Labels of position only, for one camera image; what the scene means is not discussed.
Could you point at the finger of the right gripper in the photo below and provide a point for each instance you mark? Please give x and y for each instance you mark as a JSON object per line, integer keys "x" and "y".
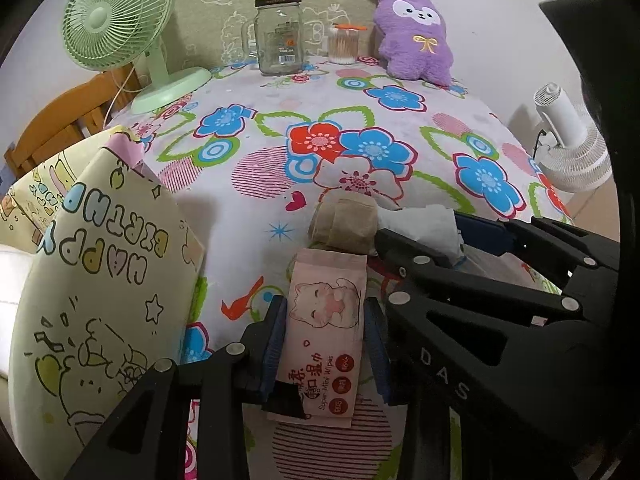
{"x": 554, "y": 249}
{"x": 432, "y": 275}

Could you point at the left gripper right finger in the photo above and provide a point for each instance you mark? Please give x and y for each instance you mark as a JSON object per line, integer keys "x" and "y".
{"x": 450, "y": 431}

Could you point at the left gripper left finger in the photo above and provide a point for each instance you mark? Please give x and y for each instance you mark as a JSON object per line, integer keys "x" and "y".
{"x": 145, "y": 436}

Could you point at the white plastic bag roll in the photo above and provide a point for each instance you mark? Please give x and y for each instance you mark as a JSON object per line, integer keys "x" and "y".
{"x": 433, "y": 226}

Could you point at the pink wet wipes pack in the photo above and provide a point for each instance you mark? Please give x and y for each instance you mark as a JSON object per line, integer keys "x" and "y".
{"x": 322, "y": 348}

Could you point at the white standing fan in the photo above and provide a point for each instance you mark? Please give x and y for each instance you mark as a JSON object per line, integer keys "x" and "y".
{"x": 571, "y": 152}

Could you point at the yellow birthday storage box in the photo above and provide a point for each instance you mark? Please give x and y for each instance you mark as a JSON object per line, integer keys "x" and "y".
{"x": 107, "y": 295}

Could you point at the beige packaged item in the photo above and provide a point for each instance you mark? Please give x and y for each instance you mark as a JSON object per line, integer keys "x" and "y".
{"x": 346, "y": 221}

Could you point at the white folded towel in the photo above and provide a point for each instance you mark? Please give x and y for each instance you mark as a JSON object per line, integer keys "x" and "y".
{"x": 14, "y": 268}

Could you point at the purple plush bunny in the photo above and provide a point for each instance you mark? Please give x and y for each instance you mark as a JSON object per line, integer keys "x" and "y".
{"x": 414, "y": 41}

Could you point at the cotton swab jar orange lid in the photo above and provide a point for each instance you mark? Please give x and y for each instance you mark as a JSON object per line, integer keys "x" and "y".
{"x": 343, "y": 43}

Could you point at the floral tablecloth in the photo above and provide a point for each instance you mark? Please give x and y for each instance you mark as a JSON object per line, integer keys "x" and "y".
{"x": 249, "y": 158}

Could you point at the wooden chair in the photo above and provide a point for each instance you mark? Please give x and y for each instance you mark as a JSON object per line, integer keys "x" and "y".
{"x": 79, "y": 112}

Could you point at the glass mason jar mug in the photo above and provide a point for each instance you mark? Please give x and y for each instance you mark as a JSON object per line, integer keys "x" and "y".
{"x": 274, "y": 38}

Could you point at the green patterned backboard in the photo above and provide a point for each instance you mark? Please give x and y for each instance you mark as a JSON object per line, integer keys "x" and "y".
{"x": 209, "y": 33}

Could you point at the green desk fan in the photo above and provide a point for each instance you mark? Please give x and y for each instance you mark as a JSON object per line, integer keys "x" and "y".
{"x": 101, "y": 35}

